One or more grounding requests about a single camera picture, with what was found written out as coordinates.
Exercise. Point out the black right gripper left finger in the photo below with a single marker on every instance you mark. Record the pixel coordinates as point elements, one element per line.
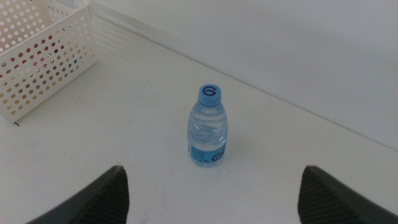
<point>102,202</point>

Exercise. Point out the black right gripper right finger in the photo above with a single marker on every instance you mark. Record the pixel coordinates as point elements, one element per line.
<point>326,205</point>

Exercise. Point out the clear water bottle blue cap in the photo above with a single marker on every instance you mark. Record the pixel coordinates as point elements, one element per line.
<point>206,130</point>

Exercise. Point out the white perforated plastic basket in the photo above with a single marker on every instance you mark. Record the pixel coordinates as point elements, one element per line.
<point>91,40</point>

